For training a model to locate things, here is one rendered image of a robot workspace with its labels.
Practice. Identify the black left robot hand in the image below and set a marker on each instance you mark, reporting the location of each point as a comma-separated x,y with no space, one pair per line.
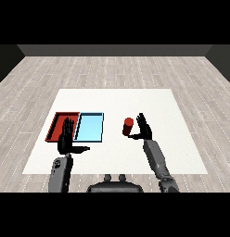
64,143

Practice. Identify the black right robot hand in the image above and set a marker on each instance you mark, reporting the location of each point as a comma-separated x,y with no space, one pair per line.
146,129

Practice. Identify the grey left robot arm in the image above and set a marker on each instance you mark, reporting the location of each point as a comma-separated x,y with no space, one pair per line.
60,173

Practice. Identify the red can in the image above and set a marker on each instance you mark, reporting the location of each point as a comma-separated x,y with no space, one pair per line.
127,126

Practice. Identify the red shallow open box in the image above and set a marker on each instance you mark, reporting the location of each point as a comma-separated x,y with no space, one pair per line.
57,126

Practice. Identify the light blue shallow open box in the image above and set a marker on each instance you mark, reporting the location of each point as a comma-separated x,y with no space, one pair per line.
89,127

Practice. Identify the dark grey robot body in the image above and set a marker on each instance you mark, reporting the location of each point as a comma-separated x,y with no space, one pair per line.
115,186

